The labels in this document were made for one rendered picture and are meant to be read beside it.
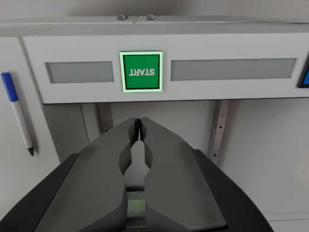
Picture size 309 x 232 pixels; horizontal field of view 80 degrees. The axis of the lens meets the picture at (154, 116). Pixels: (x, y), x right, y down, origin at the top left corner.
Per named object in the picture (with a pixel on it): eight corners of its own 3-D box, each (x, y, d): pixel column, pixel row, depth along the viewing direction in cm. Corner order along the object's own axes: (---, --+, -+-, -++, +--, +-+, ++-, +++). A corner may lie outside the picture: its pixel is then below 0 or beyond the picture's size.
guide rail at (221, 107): (202, 212, 66) (204, 221, 63) (196, 213, 66) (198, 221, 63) (229, 75, 41) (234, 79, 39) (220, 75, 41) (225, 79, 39)
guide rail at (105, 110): (125, 216, 65) (125, 225, 62) (120, 216, 65) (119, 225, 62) (106, 77, 40) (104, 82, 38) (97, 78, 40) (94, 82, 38)
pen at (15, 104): (34, 157, 31) (6, 74, 24) (27, 157, 31) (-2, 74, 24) (37, 153, 32) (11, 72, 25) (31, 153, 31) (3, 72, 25)
